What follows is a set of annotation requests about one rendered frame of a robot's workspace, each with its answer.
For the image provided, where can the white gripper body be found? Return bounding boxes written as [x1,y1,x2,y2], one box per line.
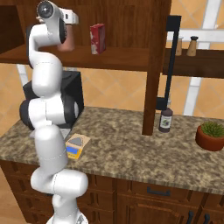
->
[68,10,80,26]

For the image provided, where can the wooden cabinet door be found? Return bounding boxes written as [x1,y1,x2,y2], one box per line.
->
[142,0,173,137]

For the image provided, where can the dark honey bottle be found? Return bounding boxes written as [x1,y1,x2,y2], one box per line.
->
[157,107,174,134]

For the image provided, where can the pink-brown jar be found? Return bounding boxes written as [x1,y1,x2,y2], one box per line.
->
[56,24,75,53]

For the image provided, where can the red carton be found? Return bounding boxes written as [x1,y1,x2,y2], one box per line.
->
[89,23,107,56]

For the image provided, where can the black countertop appliance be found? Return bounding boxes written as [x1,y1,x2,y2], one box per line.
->
[22,70,85,131]

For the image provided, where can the tan shaker with pale cap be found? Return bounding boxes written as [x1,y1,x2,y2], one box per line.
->
[174,37,185,57]

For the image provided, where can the tan shaker with black cap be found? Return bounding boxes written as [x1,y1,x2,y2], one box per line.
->
[185,35,200,58]

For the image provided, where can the dark wooden shelf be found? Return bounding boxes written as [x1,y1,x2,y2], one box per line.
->
[162,47,224,80]

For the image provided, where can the potted green plant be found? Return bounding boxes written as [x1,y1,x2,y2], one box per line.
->
[194,121,224,152]

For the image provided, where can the wooden drawer stack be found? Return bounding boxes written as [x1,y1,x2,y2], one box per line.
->
[0,159,118,224]

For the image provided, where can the wooden drawer front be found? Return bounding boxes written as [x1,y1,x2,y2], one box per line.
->
[116,178,207,208]

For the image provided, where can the wooden cupboard door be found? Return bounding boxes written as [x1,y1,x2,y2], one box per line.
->
[199,200,224,224]
[116,193,203,224]

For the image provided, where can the wooden wall cabinet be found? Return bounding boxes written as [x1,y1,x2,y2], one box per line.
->
[0,0,173,73]

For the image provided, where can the black cabinet door handle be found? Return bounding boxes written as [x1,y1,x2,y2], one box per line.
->
[156,15,182,111]

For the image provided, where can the white window frame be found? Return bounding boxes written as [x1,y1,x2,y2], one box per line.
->
[165,0,224,117]

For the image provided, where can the black drawer handle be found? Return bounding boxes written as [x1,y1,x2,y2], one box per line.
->
[146,185,172,197]

